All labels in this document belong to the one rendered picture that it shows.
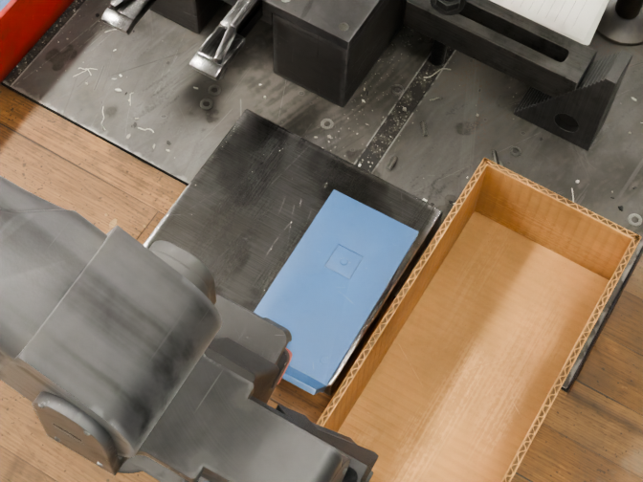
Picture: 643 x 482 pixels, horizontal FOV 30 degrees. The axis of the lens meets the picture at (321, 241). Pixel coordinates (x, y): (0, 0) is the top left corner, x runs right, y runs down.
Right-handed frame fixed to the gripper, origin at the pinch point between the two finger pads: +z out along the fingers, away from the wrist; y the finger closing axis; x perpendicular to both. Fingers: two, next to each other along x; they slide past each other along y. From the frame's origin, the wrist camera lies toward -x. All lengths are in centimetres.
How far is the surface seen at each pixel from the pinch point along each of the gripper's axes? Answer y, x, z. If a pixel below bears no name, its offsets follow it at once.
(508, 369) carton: 6.9, -14.0, 13.0
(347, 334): 4.1, -3.3, 9.6
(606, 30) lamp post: 33.6, -8.0, 28.0
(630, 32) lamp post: 34.2, -9.8, 28.2
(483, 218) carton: 15.5, -7.1, 18.0
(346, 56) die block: 21.4, 6.9, 14.6
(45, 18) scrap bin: 13.7, 30.8, 16.8
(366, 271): 8.4, -2.1, 12.0
